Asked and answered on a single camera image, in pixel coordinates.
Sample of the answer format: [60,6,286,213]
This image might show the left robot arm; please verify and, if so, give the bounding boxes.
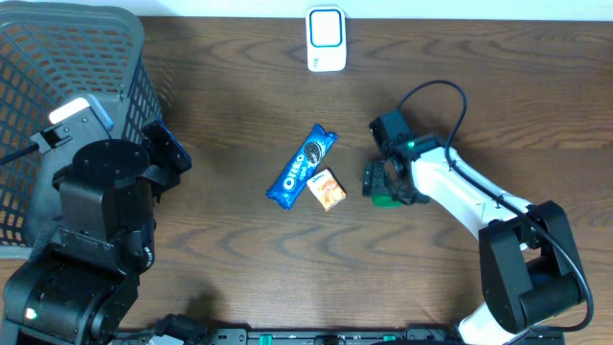
[1,120,192,344]

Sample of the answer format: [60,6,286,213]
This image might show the white barcode scanner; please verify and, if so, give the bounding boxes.
[306,6,347,73]

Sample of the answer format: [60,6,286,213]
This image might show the grey plastic shopping basket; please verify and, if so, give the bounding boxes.
[1,1,162,260]

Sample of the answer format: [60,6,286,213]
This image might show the small orange snack packet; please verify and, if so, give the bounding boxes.
[306,169,347,211]

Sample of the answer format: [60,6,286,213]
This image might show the green lidded white jar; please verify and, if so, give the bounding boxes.
[371,193,404,208]

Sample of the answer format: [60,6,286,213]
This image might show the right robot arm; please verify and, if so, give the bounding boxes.
[363,136,593,344]

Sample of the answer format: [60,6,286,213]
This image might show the blue Oreo cookie pack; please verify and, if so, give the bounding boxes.
[265,124,337,210]

